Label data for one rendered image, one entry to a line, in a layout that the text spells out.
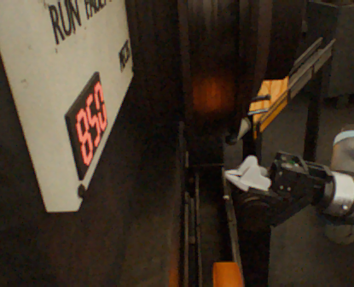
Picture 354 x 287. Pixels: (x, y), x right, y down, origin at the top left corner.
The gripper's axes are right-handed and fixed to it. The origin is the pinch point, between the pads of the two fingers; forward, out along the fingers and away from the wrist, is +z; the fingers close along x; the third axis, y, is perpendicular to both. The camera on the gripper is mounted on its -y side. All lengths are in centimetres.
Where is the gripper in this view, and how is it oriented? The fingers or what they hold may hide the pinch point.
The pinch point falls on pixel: (229, 178)
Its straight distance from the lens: 80.9
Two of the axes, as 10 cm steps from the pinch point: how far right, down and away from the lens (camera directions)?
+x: -0.3, 4.8, -8.8
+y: 2.4, -8.5, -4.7
